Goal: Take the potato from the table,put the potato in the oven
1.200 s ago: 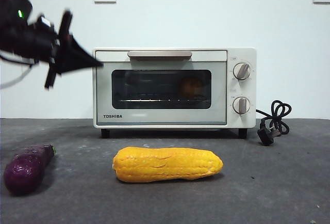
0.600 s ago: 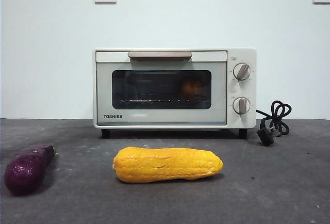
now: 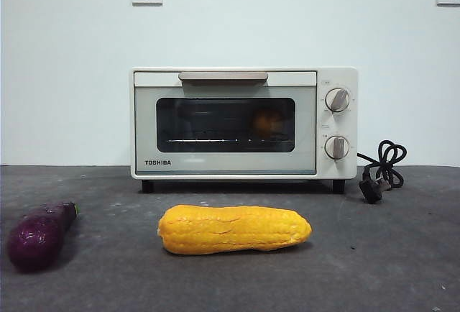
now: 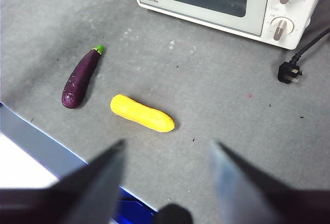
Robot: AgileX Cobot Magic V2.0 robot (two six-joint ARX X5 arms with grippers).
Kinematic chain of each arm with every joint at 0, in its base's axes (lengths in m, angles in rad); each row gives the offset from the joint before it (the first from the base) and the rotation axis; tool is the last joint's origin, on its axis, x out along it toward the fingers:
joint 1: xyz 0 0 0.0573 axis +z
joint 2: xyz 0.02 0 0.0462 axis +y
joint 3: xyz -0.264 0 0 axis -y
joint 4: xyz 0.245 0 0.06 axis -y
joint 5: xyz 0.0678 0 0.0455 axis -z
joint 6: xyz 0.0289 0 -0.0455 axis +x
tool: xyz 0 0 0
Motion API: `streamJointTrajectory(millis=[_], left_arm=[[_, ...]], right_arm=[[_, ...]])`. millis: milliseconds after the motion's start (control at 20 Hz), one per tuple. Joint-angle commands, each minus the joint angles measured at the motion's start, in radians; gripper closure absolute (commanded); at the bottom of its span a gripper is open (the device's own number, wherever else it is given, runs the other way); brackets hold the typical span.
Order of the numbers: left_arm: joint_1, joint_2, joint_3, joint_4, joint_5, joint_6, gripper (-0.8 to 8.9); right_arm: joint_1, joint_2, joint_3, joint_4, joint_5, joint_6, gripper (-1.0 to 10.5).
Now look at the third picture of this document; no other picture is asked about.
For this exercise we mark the brown potato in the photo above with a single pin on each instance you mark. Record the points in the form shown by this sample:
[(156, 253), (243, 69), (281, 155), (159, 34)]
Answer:
[(265, 122)]

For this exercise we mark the small round oven knob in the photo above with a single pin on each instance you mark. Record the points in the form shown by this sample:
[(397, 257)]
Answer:
[(337, 147)]

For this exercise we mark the large round oven knob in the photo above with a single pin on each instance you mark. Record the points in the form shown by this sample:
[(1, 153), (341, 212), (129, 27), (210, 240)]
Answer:
[(338, 100)]

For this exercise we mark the white Toshiba toaster oven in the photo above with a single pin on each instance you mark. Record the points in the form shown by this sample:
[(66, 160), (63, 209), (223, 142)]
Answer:
[(339, 74)]

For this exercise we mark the yellow corn cob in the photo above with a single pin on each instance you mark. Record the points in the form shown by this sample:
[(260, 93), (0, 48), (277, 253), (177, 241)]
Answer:
[(231, 231)]

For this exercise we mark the purple eggplant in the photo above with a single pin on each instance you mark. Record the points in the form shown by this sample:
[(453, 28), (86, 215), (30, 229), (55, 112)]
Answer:
[(37, 236)]

